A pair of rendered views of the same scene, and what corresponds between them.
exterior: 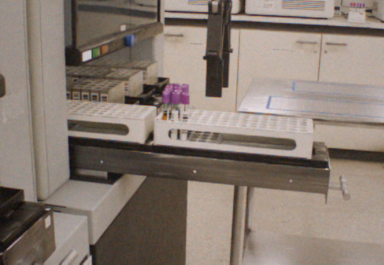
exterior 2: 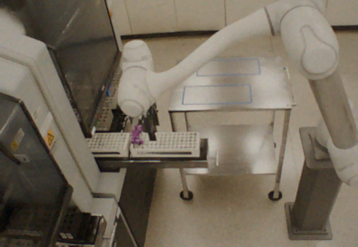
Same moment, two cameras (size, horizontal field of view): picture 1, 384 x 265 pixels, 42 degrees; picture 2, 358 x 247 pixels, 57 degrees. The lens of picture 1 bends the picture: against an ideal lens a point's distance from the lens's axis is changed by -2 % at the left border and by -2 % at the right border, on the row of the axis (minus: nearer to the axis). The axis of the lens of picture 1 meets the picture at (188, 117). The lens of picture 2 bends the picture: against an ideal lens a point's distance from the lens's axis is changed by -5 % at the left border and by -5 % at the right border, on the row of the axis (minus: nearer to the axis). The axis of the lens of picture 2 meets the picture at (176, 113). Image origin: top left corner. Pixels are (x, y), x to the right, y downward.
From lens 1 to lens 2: 85 cm
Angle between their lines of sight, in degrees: 27
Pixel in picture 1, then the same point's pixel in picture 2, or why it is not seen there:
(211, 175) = (159, 166)
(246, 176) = (173, 165)
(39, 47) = (75, 150)
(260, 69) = not seen: outside the picture
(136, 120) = (122, 150)
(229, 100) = (171, 9)
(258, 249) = not seen: hidden behind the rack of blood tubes
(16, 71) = (71, 170)
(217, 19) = (147, 119)
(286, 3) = not seen: outside the picture
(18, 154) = (82, 192)
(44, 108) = (84, 166)
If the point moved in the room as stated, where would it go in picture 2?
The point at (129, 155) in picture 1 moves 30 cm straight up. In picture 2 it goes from (123, 162) to (105, 113)
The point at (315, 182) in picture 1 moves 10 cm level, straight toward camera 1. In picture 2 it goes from (202, 165) to (199, 184)
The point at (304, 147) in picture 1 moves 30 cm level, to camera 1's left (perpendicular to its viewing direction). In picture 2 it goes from (195, 153) to (126, 164)
